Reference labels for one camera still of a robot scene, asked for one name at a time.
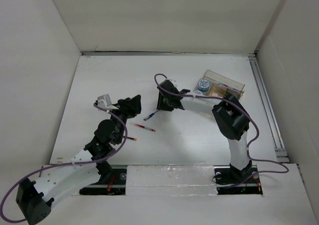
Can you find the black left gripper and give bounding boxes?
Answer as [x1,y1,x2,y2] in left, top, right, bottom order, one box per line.
[106,95,140,144]

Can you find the blue ballpoint pen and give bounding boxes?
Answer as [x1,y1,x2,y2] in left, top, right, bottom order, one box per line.
[143,110,159,121]

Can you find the red gel pen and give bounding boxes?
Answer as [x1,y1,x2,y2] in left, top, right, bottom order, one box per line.
[133,123,156,132]

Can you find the blue white round tub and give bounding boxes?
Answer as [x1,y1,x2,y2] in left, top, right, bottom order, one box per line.
[197,79,210,92]
[193,90,203,96]

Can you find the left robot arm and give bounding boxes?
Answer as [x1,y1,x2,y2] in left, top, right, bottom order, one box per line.
[16,95,142,225]

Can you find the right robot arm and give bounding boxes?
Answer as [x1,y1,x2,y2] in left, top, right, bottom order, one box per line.
[158,80,252,184]

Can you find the clear desk organizer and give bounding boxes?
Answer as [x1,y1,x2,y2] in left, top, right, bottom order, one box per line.
[193,70,245,100]

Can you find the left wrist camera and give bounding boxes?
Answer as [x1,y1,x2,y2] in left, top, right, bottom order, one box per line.
[94,94,118,110]

